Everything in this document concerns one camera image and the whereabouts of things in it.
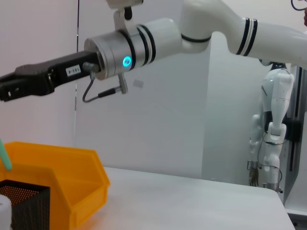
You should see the clear green-label water bottle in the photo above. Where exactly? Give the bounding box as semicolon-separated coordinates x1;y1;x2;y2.
0;194;12;230

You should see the yellow plastic bin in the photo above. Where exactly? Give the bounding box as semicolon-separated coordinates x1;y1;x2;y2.
0;141;111;228

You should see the white humanoid robot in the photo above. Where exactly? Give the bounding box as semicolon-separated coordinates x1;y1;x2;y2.
247;62;295;194

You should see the black mesh pen holder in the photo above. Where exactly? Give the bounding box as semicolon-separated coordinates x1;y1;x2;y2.
0;179;51;230

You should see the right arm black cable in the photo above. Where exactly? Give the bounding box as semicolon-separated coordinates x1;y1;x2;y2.
82;61;130;104

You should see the person head with glasses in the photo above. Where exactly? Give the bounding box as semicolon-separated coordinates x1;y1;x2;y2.
291;0;307;27

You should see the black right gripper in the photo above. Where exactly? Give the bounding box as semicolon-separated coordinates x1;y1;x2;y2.
0;51;101;103

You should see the grey lift column stand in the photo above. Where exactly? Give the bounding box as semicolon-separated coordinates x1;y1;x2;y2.
283;64;307;216

